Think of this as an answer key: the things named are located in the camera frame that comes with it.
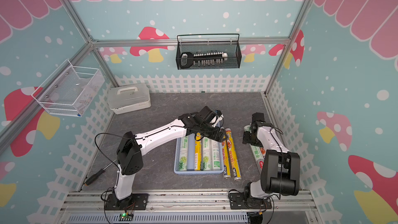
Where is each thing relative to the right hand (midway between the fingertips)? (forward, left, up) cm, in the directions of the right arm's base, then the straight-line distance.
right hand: (252, 141), depth 90 cm
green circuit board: (-35, +66, -7) cm, 75 cm away
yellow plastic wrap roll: (-6, +31, -1) cm, 32 cm away
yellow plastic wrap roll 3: (-13, +11, -2) cm, 18 cm away
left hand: (-3, +19, +10) cm, 22 cm away
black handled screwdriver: (-18, +85, -3) cm, 87 cm away
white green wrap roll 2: (-7, +26, -1) cm, 27 cm away
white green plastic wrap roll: (-8, +21, 0) cm, 23 cm away
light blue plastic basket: (-9, +35, -4) cm, 37 cm away
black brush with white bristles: (+37, +36, +31) cm, 60 cm away
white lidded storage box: (+28, +77, +8) cm, 82 cm away
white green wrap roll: (-8, +39, 0) cm, 40 cm away
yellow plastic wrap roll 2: (-11, +16, -1) cm, 20 cm away
